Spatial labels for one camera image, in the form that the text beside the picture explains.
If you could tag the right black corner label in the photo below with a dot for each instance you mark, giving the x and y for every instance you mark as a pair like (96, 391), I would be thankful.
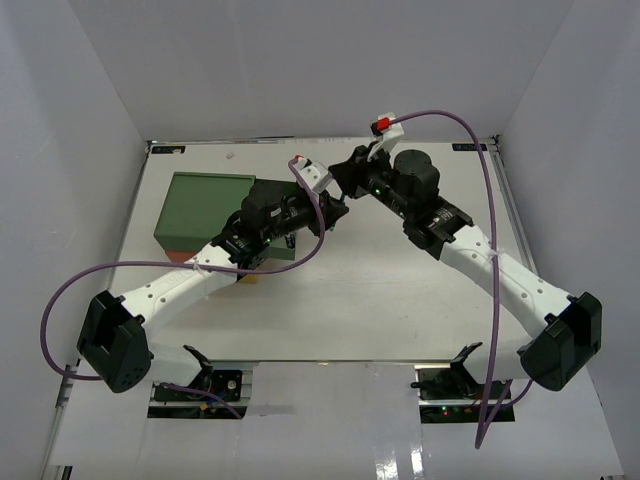
(468, 147)

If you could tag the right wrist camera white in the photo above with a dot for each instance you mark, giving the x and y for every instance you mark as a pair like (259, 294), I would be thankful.
(387, 134)

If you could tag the blue pen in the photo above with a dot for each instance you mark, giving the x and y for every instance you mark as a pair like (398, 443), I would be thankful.
(290, 241)

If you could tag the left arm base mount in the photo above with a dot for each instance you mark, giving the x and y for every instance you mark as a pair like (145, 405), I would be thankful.
(233, 386)

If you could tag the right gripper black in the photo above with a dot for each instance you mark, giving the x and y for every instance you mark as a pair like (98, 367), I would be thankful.
(350, 178)

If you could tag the left black corner label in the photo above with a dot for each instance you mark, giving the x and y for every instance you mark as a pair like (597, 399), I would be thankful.
(167, 149)

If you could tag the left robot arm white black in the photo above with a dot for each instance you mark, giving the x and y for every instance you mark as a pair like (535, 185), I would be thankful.
(116, 337)

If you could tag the black corner label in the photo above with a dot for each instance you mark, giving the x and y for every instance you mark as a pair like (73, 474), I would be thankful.
(468, 147)
(167, 149)

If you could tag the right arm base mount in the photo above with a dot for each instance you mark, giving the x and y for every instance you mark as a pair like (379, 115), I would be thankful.
(444, 397)

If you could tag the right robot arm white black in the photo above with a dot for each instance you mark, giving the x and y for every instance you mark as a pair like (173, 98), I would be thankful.
(563, 330)

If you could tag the green drawer cabinet box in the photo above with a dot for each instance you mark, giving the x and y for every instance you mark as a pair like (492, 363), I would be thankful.
(196, 209)

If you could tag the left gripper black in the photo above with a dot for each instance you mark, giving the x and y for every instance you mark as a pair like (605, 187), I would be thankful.
(334, 208)

